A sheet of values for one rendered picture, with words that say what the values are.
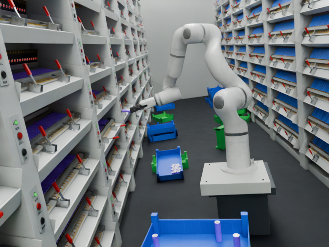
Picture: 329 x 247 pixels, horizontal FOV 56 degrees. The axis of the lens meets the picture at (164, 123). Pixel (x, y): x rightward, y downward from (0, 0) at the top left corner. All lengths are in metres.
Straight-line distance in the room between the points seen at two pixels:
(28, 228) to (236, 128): 1.06
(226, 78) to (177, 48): 0.36
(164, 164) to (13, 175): 1.84
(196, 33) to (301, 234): 1.13
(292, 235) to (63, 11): 1.49
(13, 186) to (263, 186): 1.06
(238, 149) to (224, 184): 0.21
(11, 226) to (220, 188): 0.94
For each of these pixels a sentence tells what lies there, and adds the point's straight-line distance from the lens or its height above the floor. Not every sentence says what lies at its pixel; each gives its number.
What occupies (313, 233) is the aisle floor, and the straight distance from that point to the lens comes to 1.78.
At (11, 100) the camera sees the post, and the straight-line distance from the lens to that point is 0.84.
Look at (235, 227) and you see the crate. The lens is 1.03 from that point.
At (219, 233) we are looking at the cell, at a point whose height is 0.44.
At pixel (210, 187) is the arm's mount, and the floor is 0.32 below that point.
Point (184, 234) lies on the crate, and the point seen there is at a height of 0.40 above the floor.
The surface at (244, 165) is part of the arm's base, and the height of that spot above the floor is 0.35.
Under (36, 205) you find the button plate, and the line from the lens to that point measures 0.90.
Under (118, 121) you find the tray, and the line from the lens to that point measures 2.17.
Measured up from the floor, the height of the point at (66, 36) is 1.08.
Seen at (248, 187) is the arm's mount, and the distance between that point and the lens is 1.51.
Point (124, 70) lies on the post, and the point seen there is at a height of 0.83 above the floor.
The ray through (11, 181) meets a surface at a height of 0.73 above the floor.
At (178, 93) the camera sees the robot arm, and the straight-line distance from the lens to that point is 1.90.
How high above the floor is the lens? 0.99
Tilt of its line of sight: 14 degrees down
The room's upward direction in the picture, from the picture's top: 8 degrees counter-clockwise
